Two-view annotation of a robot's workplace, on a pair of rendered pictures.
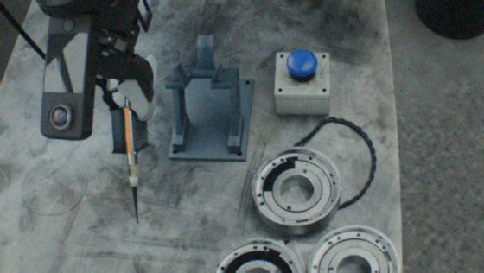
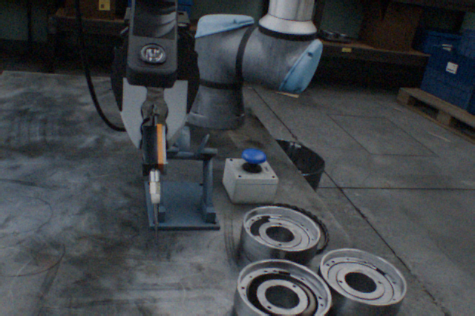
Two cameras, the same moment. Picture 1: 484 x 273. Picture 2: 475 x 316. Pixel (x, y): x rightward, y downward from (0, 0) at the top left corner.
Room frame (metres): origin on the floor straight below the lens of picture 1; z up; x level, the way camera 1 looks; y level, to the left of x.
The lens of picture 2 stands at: (-0.08, 0.30, 1.18)
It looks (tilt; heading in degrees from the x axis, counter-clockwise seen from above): 25 degrees down; 328
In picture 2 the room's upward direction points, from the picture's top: 9 degrees clockwise
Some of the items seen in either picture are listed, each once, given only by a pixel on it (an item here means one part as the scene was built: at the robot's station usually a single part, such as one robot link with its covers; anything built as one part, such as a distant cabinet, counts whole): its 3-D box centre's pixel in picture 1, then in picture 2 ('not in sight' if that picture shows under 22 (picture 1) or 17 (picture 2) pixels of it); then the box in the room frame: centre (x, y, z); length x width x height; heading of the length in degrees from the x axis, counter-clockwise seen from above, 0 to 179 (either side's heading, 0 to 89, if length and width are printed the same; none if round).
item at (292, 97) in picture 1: (303, 79); (249, 178); (0.50, -0.09, 0.82); 0.08 x 0.07 x 0.05; 166
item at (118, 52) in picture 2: not in sight; (133, 74); (0.41, 0.14, 1.03); 0.05 x 0.02 x 0.09; 72
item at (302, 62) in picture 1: (302, 70); (252, 165); (0.50, -0.09, 0.85); 0.04 x 0.04 x 0.05
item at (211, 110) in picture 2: not in sight; (214, 96); (0.83, -0.18, 0.85); 0.15 x 0.15 x 0.10
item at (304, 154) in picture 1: (297, 193); (278, 239); (0.34, -0.05, 0.82); 0.10 x 0.10 x 0.04
